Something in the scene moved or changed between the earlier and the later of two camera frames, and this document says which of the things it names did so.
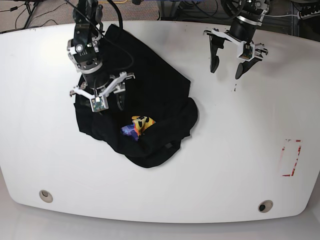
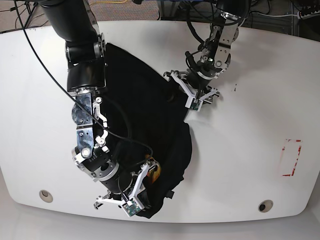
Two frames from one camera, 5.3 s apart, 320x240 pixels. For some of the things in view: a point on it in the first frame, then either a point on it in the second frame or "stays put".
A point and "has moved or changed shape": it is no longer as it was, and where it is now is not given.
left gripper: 117,85 → 119,182
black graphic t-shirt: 153,111 has moved or changed shape
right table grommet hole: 265,206 stays put
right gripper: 242,28 → 194,83
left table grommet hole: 46,196 stays put
